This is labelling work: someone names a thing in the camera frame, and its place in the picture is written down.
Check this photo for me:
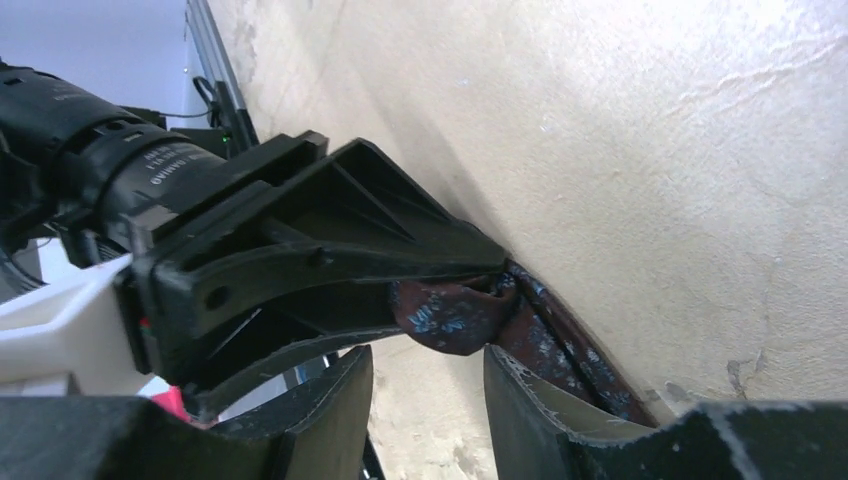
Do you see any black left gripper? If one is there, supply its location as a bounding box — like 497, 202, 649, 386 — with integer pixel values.
114, 131, 506, 411

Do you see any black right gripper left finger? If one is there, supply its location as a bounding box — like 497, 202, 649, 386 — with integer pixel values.
211, 346, 373, 479

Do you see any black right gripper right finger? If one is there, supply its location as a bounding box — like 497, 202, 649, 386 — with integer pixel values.
484, 346, 656, 479

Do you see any maroon blue floral tie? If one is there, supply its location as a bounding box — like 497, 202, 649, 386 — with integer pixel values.
389, 261, 658, 427

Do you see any aluminium frame rail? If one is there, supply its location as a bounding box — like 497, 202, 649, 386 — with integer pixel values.
186, 0, 247, 110

